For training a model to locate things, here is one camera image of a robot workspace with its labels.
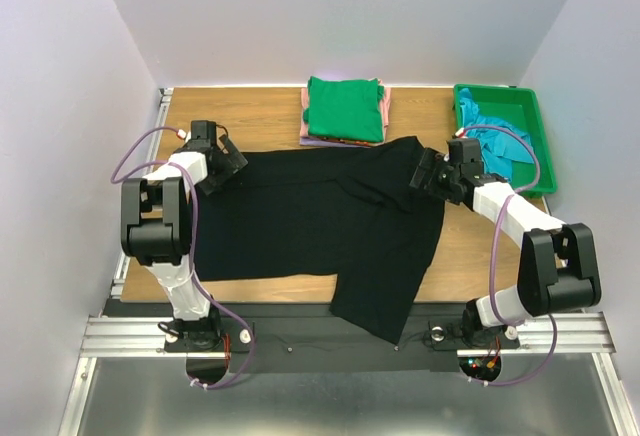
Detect folded orange t shirt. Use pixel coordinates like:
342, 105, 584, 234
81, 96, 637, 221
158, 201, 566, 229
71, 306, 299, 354
318, 138, 382, 147

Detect folded pink t shirt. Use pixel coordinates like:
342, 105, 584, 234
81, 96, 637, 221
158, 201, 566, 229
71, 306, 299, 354
299, 86, 391, 144

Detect green plastic tray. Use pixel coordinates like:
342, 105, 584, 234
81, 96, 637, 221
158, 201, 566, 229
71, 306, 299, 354
453, 84, 557, 199

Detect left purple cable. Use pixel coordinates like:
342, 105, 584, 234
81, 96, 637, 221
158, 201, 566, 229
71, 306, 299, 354
109, 126, 256, 391

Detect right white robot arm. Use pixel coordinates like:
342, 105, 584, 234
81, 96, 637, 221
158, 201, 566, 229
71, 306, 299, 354
410, 138, 602, 346

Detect aluminium frame rail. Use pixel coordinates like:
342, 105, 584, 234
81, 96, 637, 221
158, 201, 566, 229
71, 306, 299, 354
80, 87, 174, 358

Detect folded green t shirt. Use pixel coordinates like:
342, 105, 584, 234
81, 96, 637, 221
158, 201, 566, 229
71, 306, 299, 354
303, 76, 386, 144

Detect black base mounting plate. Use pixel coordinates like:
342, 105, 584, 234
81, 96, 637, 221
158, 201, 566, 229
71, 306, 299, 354
164, 300, 521, 375

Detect purple cable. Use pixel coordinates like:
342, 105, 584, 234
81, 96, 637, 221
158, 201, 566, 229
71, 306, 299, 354
454, 124, 559, 387
109, 126, 256, 391

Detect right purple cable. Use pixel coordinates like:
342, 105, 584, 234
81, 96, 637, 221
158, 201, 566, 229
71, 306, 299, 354
454, 124, 559, 387

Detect folded lavender t shirt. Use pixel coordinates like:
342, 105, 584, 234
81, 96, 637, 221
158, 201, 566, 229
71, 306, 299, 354
299, 136, 372, 148

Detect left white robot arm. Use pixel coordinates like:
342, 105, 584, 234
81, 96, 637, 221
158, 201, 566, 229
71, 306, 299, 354
110, 120, 247, 352

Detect black t shirt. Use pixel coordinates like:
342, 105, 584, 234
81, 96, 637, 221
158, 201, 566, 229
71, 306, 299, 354
195, 136, 444, 343

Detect teal t shirt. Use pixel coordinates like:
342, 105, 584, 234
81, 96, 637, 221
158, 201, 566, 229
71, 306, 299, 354
458, 88, 535, 182

